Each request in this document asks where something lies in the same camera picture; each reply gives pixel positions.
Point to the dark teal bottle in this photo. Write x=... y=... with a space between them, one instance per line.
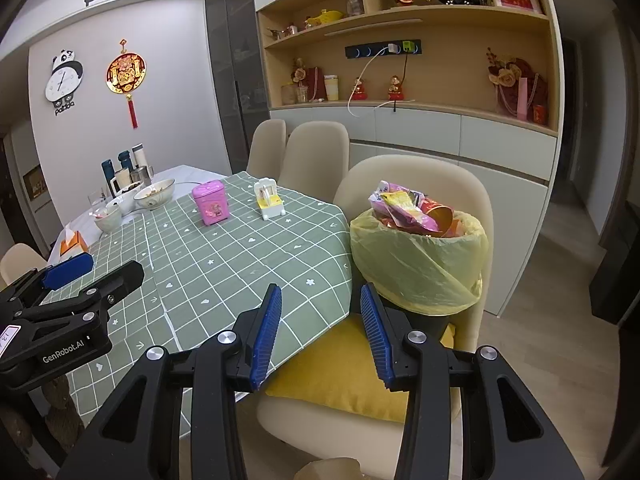
x=124 y=161

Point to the yellow toy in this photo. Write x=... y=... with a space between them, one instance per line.
x=325 y=19

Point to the small red flower bag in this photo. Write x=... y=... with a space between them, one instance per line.
x=307 y=82

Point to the small red figurine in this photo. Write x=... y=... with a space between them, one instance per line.
x=396 y=90
x=359 y=91

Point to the small red box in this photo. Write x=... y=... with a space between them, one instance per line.
x=539 y=114

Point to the dark glass cabinet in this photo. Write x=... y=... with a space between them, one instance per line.
x=235 y=75

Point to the clear glass jars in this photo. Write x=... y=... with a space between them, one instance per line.
x=292 y=95

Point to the white tumbler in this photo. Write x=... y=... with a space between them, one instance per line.
x=331 y=89

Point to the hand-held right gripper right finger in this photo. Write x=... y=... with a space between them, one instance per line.
x=375 y=340

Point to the small copper pots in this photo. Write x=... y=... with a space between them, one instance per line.
x=282 y=31

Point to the beige chair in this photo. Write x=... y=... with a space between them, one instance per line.
x=315 y=155
x=20 y=262
x=450 y=180
x=265 y=145

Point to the large white patterned bowl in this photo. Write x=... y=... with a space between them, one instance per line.
x=154 y=197

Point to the white and yellow plastic holder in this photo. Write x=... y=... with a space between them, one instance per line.
x=269 y=200

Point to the black power strip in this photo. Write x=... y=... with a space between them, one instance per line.
x=370 y=50

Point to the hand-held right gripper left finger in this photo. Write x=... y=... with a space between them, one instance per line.
x=265 y=340

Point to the glass jar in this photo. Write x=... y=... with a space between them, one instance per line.
x=354 y=2

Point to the white bowl with dark food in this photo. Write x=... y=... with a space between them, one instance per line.
x=127 y=200

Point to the white pink tissue pack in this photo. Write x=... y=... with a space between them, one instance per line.
x=384 y=192

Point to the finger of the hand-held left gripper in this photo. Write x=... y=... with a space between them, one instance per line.
x=70 y=270
x=120 y=282

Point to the yellow seat cushion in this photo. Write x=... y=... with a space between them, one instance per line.
x=330 y=375

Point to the white mug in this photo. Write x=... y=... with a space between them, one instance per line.
x=121 y=182

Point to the orange white tissue box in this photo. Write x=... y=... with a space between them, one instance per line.
x=75 y=244

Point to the small white bowl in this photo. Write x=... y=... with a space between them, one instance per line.
x=107 y=221

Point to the green checked tablecloth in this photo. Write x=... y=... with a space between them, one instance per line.
x=225 y=270

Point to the large red flower bag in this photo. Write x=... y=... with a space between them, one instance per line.
x=520 y=87

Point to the wooden wall shelf unit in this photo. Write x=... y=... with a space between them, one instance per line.
x=450 y=80

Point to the pink yellow snack packet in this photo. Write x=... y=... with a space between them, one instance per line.
x=405 y=212

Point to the panda wall clock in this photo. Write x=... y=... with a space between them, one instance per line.
x=64 y=82

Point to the red paper cup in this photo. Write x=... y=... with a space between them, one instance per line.
x=440 y=217

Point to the white thermos bottle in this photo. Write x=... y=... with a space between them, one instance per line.
x=138 y=155

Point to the red gold hanging ornament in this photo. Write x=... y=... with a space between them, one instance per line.
x=126 y=74

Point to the white lower cabinets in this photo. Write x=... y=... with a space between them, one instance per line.
x=425 y=135

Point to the glass pitcher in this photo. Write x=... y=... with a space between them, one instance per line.
x=141 y=175

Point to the pink lidded tin box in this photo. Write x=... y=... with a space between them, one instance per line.
x=211 y=205

